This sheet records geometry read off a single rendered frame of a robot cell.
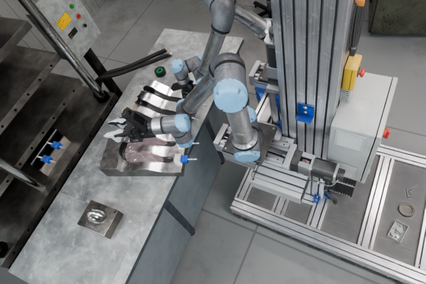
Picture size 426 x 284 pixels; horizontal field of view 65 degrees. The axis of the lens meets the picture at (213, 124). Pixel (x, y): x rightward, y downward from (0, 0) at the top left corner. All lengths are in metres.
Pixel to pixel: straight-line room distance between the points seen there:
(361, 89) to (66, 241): 1.77
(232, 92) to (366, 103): 0.71
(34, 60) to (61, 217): 0.98
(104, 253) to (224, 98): 1.22
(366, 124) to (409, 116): 1.61
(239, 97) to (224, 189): 1.72
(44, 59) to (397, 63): 2.90
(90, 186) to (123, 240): 0.44
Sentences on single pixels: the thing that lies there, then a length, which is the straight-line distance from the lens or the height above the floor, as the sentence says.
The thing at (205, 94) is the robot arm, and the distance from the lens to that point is 1.37.
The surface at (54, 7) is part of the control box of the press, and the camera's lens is 2.40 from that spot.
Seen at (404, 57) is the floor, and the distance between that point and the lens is 3.57.
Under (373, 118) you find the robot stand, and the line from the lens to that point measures 1.58.
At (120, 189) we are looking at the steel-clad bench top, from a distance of 2.12.
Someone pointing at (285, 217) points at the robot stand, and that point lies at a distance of 2.41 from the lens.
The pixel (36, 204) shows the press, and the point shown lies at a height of 0.78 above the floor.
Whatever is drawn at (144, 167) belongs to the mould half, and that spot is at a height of 0.90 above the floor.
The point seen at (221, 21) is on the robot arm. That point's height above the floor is 1.54.
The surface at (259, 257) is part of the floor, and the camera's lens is 2.59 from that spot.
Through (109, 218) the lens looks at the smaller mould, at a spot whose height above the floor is 0.87.
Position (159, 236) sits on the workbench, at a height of 0.55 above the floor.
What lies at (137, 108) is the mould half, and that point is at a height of 0.93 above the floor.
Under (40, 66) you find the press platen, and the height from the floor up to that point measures 1.29.
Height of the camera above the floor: 2.52
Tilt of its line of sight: 54 degrees down
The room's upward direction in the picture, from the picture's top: 22 degrees counter-clockwise
